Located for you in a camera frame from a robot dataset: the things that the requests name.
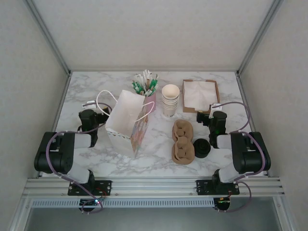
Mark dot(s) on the patterned paper gift bag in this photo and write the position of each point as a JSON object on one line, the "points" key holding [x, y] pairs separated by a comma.
{"points": [[120, 108]]}

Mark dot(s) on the wrinkled white napkin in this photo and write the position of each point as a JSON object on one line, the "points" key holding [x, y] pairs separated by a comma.
{"points": [[199, 93]]}

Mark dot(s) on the black lidded coffee cup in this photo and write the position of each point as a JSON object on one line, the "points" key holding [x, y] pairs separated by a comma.
{"points": [[201, 145]]}

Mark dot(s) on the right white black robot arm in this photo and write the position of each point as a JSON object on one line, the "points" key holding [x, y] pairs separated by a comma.
{"points": [[252, 154]]}

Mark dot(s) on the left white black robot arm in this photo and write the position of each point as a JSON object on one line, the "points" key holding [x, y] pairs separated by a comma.
{"points": [[55, 154]]}

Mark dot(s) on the brown cardboard tray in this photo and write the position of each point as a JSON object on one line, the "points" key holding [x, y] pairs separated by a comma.
{"points": [[192, 110]]}

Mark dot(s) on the white napkin stack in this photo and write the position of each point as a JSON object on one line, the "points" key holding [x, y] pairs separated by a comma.
{"points": [[186, 98]]}

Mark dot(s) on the green sachet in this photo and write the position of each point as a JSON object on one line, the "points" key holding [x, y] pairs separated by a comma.
{"points": [[136, 87], [154, 83]]}

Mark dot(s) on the white sachet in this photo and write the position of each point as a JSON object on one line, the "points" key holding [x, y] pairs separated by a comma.
{"points": [[146, 74], [139, 78]]}

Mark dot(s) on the pink cup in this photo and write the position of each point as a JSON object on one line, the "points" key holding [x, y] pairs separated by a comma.
{"points": [[152, 103]]}

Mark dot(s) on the small electronics board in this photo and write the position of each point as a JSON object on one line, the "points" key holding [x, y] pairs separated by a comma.
{"points": [[90, 202], [223, 204]]}

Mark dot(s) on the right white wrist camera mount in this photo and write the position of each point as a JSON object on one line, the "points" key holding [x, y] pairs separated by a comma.
{"points": [[215, 107]]}

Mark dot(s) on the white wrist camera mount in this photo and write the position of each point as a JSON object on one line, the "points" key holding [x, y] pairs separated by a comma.
{"points": [[215, 107], [89, 104]]}

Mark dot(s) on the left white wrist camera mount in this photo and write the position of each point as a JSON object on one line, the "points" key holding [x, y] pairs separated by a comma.
{"points": [[89, 104]]}

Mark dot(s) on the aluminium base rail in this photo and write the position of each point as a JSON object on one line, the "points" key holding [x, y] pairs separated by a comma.
{"points": [[154, 186]]}

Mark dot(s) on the aluminium frame post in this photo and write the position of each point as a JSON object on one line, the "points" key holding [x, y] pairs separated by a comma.
{"points": [[259, 36], [48, 36]]}

